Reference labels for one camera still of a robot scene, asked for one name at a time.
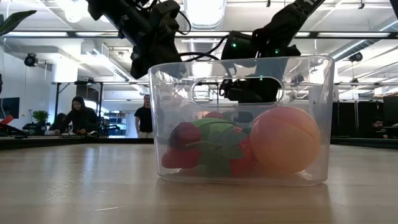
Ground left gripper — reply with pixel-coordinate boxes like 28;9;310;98
129;0;188;80

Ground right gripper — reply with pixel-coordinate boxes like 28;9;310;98
219;30;302;104

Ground clear plastic tupperware container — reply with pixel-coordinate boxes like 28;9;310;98
148;55;335;187

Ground pink toy fruit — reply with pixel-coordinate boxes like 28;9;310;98
203;111;226;120

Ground green toy fruit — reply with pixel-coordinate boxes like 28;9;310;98
190;118;241;147

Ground dark red toy cherry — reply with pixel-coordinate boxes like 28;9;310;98
169;121;203;151
161;147;201;170

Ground toy peach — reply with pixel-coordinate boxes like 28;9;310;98
249;106;322;175

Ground red toy strawberry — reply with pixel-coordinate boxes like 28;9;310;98
198;136;259;178

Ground person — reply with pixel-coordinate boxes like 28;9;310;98
134;94;154;139
371;117;390;139
49;112;67;132
53;96;100;136

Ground black overhead crossbar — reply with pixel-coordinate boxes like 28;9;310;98
0;30;398;39

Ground black partition panels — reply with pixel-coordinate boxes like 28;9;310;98
331;101;385;138

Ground small background potted plant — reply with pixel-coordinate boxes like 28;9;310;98
32;109;50;124

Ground red angled object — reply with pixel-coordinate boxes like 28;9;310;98
0;114;17;130

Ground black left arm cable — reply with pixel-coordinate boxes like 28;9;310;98
173;8;193;35

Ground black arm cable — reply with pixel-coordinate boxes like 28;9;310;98
173;8;193;35
178;34;233;63

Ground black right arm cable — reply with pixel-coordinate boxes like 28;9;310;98
178;34;233;63

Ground silver ventilation duct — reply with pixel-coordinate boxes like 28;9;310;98
183;0;227;98

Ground black background rig frame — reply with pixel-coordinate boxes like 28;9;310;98
51;81;105;126

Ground black aluminium table frame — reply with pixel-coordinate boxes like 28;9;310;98
0;136;398;151

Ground dark wall monitor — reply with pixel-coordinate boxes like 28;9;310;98
0;97;21;120

